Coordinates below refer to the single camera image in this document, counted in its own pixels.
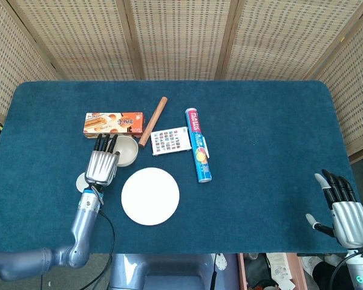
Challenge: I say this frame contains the beige bowl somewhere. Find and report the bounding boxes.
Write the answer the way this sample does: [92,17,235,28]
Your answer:
[114,135,139,168]

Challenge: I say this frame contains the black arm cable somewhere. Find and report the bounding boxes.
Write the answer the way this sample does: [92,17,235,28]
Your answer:
[329,250,363,290]
[78,208,116,290]

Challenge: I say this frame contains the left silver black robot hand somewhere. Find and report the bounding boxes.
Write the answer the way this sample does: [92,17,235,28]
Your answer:
[83,134,120,190]

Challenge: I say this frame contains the blue plastic wrap roll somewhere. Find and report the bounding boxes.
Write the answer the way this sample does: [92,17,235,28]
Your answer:
[185,108,213,184]

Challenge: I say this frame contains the bamboo folding screen panel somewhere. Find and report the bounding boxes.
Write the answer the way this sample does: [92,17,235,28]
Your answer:
[5,0,145,82]
[122,0,240,81]
[214,0,359,81]
[0,0,60,121]
[304,0,363,164]

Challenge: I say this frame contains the blue-grey robot torso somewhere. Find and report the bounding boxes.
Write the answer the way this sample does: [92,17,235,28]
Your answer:
[108,253,240,290]

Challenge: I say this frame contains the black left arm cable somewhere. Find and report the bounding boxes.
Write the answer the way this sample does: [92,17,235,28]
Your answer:
[78,208,116,290]

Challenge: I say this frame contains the white picture card box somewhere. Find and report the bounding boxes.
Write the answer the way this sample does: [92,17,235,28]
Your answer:
[150,126,192,156]

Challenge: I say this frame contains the wooden rolling pin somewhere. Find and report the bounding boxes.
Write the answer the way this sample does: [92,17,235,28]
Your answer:
[139,96,169,148]

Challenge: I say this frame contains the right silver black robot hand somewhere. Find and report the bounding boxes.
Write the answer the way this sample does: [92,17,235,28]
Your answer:
[305,169,363,250]

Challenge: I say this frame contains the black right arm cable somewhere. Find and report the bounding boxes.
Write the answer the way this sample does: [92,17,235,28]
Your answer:
[329,250,363,290]

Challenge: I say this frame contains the orange biscuit box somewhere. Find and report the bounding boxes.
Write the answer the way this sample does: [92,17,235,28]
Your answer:
[83,112,146,140]

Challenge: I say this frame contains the teal tablecloth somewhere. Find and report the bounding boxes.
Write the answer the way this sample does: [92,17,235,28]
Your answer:
[0,80,362,254]

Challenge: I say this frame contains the large white plate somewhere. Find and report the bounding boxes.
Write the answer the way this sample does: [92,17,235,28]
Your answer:
[121,167,180,226]

